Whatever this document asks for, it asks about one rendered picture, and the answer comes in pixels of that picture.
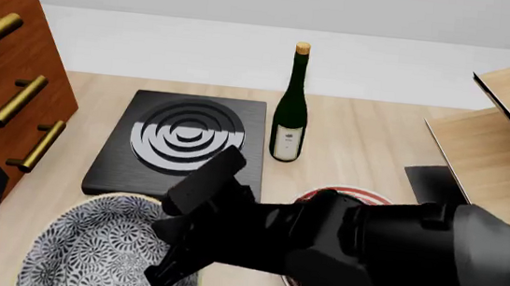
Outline medium brass drawer handle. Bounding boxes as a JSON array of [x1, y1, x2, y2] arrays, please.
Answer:
[[0, 71, 50, 133]]

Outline brown wooden cabinet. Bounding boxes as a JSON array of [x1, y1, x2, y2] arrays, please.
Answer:
[[0, 0, 90, 217]]

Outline black white patterned bowl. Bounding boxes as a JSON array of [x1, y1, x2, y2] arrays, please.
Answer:
[[15, 182, 209, 286]]

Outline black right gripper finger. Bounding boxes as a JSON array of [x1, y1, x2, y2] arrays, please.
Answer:
[[142, 236, 225, 286], [149, 209, 211, 250]]

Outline pale wooden wine rack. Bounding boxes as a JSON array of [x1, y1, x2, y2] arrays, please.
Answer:
[[413, 43, 510, 226]]

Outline short brass drawer handle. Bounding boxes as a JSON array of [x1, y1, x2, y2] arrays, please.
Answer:
[[5, 115, 68, 178]]

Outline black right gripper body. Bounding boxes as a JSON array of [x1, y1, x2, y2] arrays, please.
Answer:
[[176, 178, 275, 276]]

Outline flat black stove plate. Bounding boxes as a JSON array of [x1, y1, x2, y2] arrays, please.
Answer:
[[80, 84, 272, 213]]

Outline dark green wine bottle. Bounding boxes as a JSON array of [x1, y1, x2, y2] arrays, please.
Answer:
[[267, 38, 316, 164]]

